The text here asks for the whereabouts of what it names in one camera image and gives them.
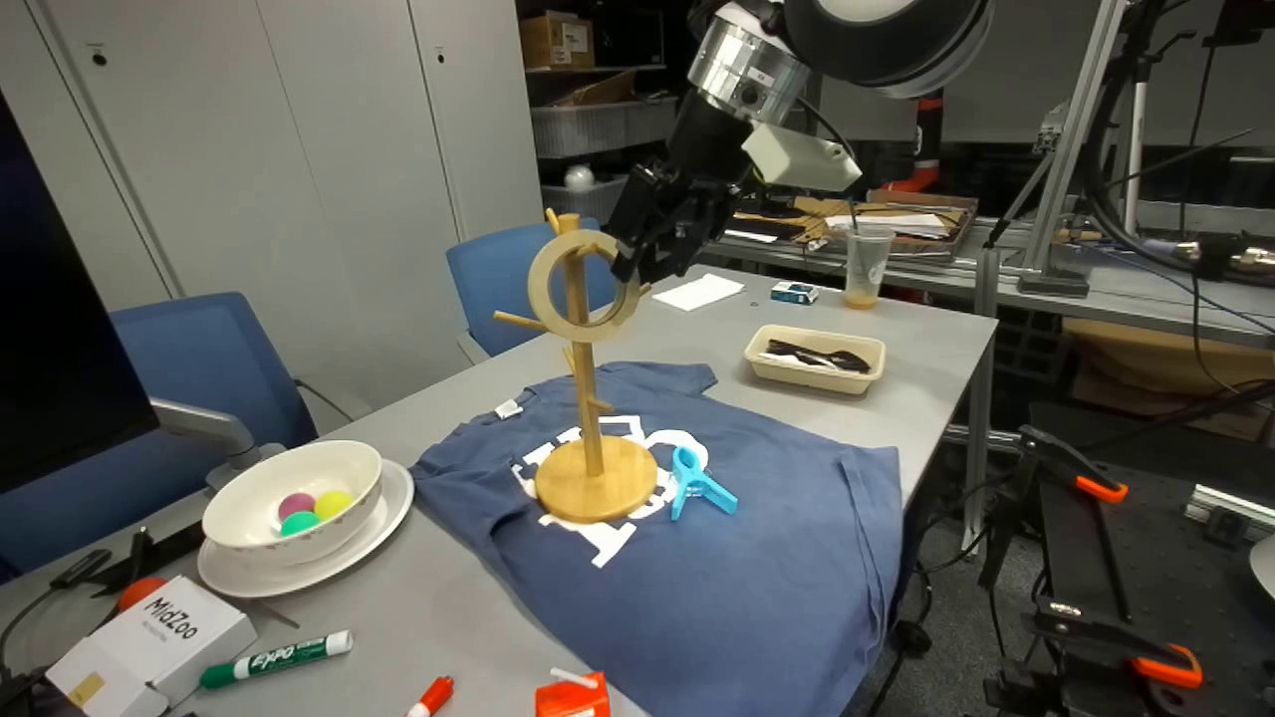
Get blue printed t-shirt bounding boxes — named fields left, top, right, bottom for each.
left=410, top=359, right=908, bottom=717

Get blue plastic spring clamp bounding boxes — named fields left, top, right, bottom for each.
left=657, top=441, right=740, bottom=525

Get clear plastic cup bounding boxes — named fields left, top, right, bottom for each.
left=839, top=232, right=891, bottom=314

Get wooden mug tree stand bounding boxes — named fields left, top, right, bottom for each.
left=491, top=206, right=662, bottom=525

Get green dry-erase marker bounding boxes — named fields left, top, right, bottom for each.
left=194, top=627, right=357, bottom=694

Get white paper sheet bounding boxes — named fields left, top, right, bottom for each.
left=649, top=271, right=750, bottom=314

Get grey storage bin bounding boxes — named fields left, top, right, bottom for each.
left=536, top=159, right=668, bottom=228
left=528, top=93, right=682, bottom=162

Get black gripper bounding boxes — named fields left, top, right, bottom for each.
left=605, top=93, right=745, bottom=289

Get black computer monitor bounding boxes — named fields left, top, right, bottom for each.
left=0, top=93, right=163, bottom=500

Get grey side table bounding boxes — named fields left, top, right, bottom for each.
left=701, top=196, right=1275, bottom=339

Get brown cardboard box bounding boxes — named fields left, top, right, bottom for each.
left=519, top=8, right=596, bottom=74

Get black items in tray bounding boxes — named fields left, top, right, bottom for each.
left=763, top=336, right=871, bottom=380

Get beige rectangular tray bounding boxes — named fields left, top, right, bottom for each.
left=740, top=321, right=890, bottom=400

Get orange marker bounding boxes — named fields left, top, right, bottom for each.
left=110, top=570, right=172, bottom=614

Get orange-handled black clamp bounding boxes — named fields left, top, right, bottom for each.
left=1010, top=424, right=1137, bottom=510
left=1034, top=599, right=1210, bottom=694

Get white masking tape roll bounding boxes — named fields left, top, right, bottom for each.
left=524, top=225, right=645, bottom=339

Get white bowl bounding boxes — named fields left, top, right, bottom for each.
left=198, top=439, right=390, bottom=554

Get white cardboard box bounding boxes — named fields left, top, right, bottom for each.
left=41, top=575, right=260, bottom=717

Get red dry-erase marker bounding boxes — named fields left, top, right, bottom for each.
left=405, top=674, right=458, bottom=717

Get grey metal cabinet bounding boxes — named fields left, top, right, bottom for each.
left=0, top=0, right=544, bottom=416

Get black breadboard platform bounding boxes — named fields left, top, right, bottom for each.
left=1030, top=455, right=1207, bottom=717

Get white plate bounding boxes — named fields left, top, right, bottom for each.
left=194, top=460, right=418, bottom=603

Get aluminium frame post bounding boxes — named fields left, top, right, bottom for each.
left=1017, top=0, right=1133, bottom=301

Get wooden framed board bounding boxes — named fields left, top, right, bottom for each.
left=728, top=188, right=984, bottom=258

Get orange and white object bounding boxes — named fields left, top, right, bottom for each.
left=528, top=667, right=616, bottom=717

